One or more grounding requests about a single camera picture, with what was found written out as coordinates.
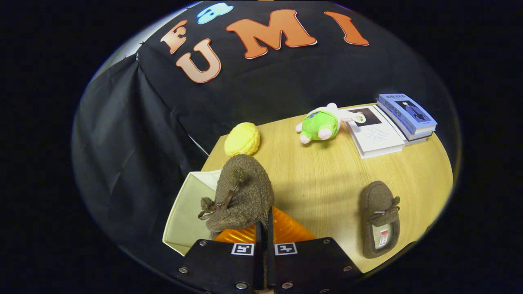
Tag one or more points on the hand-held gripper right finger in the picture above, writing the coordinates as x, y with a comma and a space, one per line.
270, 265

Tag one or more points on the blue book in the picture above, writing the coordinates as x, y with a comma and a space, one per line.
404, 112
416, 139

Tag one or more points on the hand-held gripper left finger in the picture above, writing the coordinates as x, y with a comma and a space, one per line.
258, 265

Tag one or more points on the yellow plush ball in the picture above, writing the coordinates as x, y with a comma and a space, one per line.
242, 139

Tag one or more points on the white book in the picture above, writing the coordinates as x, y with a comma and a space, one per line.
376, 132

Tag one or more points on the brown fuzzy shoe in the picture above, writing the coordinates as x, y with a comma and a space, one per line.
378, 220
245, 192

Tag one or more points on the green and pink plush toy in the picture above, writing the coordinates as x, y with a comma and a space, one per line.
320, 124

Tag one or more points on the black backdrop cloth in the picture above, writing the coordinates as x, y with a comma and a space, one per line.
286, 81

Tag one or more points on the beige fabric storage box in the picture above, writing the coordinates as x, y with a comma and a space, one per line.
184, 212

